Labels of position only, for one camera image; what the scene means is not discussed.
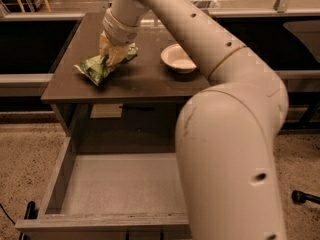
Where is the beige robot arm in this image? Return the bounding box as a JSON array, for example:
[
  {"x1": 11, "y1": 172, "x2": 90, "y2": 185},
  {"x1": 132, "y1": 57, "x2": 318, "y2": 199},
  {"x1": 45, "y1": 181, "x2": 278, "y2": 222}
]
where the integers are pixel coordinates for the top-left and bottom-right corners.
[{"x1": 101, "y1": 0, "x2": 289, "y2": 240}]

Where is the green jalapeno chip bag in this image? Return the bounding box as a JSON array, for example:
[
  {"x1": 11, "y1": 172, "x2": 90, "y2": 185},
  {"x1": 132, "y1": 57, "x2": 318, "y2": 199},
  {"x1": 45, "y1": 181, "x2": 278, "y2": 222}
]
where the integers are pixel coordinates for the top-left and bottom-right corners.
[{"x1": 74, "y1": 43, "x2": 138, "y2": 87}]

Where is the white paper bowl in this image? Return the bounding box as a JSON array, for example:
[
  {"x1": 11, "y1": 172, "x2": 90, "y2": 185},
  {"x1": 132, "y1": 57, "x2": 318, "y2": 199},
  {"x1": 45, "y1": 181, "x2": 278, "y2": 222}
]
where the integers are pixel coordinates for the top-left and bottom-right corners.
[{"x1": 161, "y1": 44, "x2": 197, "y2": 74}]

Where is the black caster leg right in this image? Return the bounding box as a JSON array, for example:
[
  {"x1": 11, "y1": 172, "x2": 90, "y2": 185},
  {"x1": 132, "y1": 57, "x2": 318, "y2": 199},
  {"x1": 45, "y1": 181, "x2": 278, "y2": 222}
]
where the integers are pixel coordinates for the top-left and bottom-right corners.
[{"x1": 291, "y1": 190, "x2": 320, "y2": 205}]

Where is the black caster leg left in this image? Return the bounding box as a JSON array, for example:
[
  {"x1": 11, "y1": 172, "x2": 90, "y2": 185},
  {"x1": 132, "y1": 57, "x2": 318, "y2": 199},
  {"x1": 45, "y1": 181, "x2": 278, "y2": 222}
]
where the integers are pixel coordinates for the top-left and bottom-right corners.
[{"x1": 18, "y1": 201, "x2": 37, "y2": 240}]

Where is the white wire basket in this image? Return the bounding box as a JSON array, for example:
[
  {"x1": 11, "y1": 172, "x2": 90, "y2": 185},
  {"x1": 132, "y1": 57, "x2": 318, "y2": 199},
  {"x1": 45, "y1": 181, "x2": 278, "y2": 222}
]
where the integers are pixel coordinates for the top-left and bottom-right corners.
[{"x1": 189, "y1": 0, "x2": 220, "y2": 9}]

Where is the grey drawer cabinet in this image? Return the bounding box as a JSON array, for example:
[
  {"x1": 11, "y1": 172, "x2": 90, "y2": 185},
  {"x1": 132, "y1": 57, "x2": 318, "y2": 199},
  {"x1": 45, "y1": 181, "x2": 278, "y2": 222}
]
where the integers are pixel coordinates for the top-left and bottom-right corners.
[{"x1": 42, "y1": 13, "x2": 209, "y2": 154}]

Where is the black caster leg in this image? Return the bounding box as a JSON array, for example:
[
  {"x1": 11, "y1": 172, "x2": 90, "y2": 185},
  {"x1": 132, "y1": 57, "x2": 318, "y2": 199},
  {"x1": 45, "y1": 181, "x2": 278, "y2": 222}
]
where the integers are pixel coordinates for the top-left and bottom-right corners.
[
  {"x1": 291, "y1": 190, "x2": 320, "y2": 205},
  {"x1": 18, "y1": 201, "x2": 37, "y2": 240}
]

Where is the open top drawer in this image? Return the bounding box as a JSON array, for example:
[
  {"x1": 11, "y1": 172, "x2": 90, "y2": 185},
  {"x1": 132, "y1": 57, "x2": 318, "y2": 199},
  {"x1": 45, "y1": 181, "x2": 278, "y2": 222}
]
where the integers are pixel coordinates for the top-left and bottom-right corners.
[{"x1": 16, "y1": 137, "x2": 191, "y2": 240}]

